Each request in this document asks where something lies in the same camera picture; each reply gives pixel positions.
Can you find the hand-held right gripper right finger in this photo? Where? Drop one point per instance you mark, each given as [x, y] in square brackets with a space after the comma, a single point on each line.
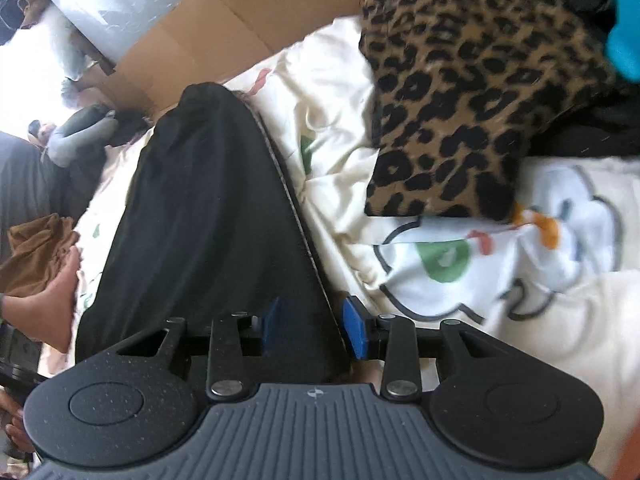
[356, 330]

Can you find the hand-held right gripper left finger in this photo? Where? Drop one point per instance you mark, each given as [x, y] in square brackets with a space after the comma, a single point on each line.
[270, 325]

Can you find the black shorts with floral lining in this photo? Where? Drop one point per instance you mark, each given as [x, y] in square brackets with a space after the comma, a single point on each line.
[210, 220]

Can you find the person's left hand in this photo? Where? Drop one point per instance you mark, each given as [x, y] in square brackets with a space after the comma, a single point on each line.
[50, 310]

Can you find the brown garment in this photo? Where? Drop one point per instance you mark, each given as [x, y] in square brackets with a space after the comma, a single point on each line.
[35, 250]

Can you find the dark grey blanket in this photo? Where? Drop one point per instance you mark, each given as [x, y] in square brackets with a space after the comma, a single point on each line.
[25, 185]

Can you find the white bear print bedsheet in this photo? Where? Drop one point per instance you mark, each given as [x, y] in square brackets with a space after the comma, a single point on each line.
[330, 90]

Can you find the black garment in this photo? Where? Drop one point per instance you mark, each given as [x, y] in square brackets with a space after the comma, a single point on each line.
[130, 127]

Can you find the leopard print cloth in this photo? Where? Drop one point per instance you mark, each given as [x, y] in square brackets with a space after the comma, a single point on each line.
[465, 85]

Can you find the flattened cardboard sheet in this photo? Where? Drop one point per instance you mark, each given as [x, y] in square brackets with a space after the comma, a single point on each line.
[240, 15]

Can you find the silver foil sheet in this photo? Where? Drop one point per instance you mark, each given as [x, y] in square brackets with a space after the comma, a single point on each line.
[125, 5]

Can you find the teal printed cloth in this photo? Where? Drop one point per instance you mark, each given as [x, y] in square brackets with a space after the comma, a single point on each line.
[627, 35]

